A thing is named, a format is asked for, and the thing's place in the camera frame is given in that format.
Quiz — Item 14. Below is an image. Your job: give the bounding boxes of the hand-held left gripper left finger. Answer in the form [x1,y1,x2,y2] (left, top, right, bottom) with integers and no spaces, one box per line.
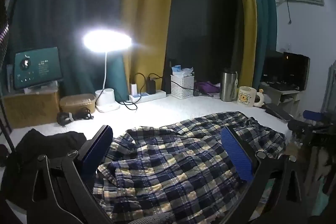
[26,124,116,224]

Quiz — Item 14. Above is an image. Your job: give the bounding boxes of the black black-charger cable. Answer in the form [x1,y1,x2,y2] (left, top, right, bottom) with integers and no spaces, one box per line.
[149,73,195,90]

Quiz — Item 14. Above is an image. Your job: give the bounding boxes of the black charger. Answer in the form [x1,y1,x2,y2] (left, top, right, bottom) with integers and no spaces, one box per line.
[146,78,157,94]

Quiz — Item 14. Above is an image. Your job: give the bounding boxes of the clear blue plastic bags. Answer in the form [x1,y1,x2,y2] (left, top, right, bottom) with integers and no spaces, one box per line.
[172,65,194,77]

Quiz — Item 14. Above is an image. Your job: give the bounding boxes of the blue plaid pants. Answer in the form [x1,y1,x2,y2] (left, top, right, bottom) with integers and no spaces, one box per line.
[93,111,286,224]

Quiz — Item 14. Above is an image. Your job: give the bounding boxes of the brown lidded food container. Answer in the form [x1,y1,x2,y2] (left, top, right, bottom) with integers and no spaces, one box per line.
[59,93,96,114]

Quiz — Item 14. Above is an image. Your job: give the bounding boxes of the clear tablet stand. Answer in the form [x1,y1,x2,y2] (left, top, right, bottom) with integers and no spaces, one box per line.
[25,83,59,95]

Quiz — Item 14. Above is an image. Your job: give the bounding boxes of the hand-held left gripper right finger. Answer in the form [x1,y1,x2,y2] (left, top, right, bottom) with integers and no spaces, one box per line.
[221,125,305,224]

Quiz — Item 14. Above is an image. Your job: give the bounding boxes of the bundled black cable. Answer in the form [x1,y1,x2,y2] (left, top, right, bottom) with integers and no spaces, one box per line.
[57,108,94,125]

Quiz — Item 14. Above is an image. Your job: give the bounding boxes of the stainless steel tumbler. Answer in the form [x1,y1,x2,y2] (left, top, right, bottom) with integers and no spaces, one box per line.
[220,68,238,102]

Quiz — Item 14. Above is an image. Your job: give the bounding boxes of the black cloth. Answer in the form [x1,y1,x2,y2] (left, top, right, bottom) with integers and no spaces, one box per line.
[1,128,87,214]

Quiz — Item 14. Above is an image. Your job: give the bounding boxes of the grey computer desk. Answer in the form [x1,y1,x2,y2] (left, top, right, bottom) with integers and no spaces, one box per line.
[260,82,301,115]

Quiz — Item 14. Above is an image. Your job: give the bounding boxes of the cream mug with bear print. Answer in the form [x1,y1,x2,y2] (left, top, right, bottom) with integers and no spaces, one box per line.
[237,86,265,107]

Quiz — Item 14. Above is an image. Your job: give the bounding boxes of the white plastic basket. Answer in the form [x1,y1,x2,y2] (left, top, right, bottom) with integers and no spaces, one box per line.
[171,74,195,99]

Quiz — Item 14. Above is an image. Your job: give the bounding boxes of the white power strip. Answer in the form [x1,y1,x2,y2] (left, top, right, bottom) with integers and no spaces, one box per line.
[129,90,167,104]

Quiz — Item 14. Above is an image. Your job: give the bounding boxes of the yellow curtain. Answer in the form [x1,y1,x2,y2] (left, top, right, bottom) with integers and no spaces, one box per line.
[120,0,177,94]
[232,0,258,89]

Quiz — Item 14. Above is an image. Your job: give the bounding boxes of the black computer monitor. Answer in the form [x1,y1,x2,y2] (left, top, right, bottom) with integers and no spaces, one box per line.
[262,51,310,90]

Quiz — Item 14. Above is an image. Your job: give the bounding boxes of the black keyboard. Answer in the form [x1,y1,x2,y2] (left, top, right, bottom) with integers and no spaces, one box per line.
[265,103,294,122]

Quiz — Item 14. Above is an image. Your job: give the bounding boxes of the tablet with teal screen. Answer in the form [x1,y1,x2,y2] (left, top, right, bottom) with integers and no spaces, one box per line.
[13,47,63,90]

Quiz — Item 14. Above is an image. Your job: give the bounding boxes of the cardboard box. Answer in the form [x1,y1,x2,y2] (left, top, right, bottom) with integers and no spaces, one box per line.
[3,85,60,129]

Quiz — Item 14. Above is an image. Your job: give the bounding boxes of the black lamp cable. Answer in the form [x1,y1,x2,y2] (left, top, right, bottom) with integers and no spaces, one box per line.
[115,99,138,111]

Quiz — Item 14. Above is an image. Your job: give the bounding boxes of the purple cloth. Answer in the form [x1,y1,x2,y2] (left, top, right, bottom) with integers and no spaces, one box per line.
[196,81,221,94]

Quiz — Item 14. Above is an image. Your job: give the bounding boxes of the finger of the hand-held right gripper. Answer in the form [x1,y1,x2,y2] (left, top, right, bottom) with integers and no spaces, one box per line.
[303,111,323,121]
[287,120,316,133]

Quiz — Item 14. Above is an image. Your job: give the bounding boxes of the black white-charger cable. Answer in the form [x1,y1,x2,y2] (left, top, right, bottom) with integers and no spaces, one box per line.
[134,72,147,90]

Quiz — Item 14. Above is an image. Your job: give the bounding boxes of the white quilted bed cover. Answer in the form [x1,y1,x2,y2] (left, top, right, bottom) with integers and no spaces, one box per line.
[0,97,292,224]

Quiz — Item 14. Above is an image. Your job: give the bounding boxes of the white desk lamp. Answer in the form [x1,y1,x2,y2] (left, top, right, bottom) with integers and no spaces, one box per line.
[83,30,132,112]

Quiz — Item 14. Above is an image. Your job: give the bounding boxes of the black frame post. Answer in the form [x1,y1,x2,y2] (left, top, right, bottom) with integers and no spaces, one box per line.
[161,58,172,94]

